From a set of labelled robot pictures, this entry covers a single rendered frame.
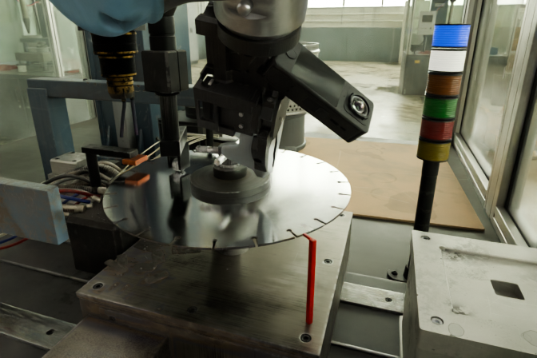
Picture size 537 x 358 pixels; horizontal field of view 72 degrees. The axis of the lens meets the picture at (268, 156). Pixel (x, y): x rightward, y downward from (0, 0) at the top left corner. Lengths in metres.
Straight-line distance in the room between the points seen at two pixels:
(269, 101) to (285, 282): 0.25
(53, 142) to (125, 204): 0.53
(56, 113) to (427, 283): 0.84
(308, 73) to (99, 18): 0.21
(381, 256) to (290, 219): 0.36
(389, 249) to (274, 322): 0.39
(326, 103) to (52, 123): 0.76
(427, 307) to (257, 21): 0.30
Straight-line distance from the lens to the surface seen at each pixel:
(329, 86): 0.35
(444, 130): 0.58
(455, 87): 0.57
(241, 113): 0.35
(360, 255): 0.74
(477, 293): 0.45
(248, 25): 0.29
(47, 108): 0.98
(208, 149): 0.51
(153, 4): 0.17
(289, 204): 0.46
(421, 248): 0.50
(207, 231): 0.40
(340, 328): 0.58
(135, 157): 0.59
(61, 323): 0.64
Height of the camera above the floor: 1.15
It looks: 19 degrees down
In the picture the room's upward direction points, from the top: straight up
